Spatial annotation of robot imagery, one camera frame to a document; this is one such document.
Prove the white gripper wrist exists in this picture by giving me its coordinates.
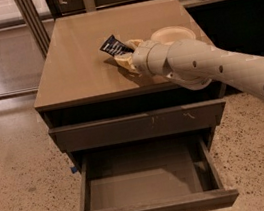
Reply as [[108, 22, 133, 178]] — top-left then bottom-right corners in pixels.
[[111, 32, 176, 84]]

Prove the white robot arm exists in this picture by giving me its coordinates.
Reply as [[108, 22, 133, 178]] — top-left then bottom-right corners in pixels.
[[114, 38, 264, 101]]

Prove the grey drawer cabinet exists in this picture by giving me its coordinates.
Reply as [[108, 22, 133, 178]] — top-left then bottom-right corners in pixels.
[[35, 0, 225, 167]]

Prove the closed grey upper drawer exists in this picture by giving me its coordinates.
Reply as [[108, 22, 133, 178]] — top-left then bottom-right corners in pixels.
[[49, 99, 226, 152]]

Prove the open middle drawer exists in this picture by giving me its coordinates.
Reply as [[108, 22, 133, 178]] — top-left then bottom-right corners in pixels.
[[79, 135, 239, 211]]

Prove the white paper bowl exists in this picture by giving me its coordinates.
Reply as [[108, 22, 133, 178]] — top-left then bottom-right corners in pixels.
[[150, 26, 196, 45]]

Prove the blue tape piece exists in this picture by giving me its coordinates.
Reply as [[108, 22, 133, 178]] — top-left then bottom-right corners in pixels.
[[70, 166, 78, 174]]

